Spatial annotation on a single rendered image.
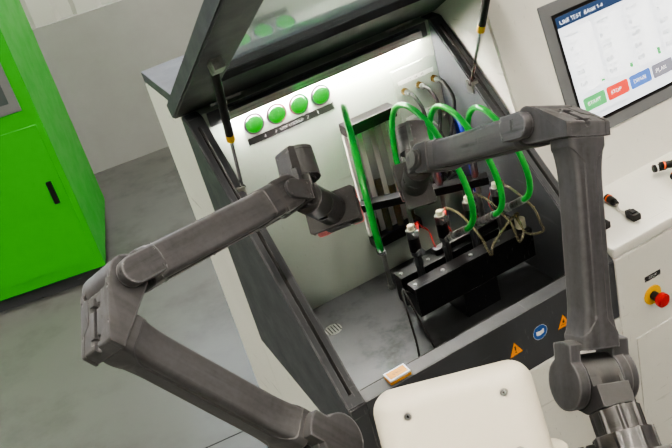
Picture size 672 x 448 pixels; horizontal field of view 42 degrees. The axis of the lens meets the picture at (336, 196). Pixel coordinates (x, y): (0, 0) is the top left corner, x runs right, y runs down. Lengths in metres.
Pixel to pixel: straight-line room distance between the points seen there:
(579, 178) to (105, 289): 0.67
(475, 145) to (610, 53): 0.83
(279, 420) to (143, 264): 0.29
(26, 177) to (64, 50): 1.48
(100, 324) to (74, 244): 3.34
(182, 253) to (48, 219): 3.19
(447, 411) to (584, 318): 0.27
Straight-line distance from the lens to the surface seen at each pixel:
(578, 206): 1.28
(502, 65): 2.09
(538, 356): 2.03
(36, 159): 4.30
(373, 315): 2.23
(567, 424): 2.21
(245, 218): 1.36
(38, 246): 4.49
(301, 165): 1.51
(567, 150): 1.28
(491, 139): 1.46
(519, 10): 2.12
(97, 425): 3.66
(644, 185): 2.27
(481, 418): 1.13
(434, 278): 2.04
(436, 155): 1.62
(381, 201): 2.15
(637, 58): 2.32
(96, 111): 5.76
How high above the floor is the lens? 2.14
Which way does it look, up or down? 28 degrees down
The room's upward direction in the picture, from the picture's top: 16 degrees counter-clockwise
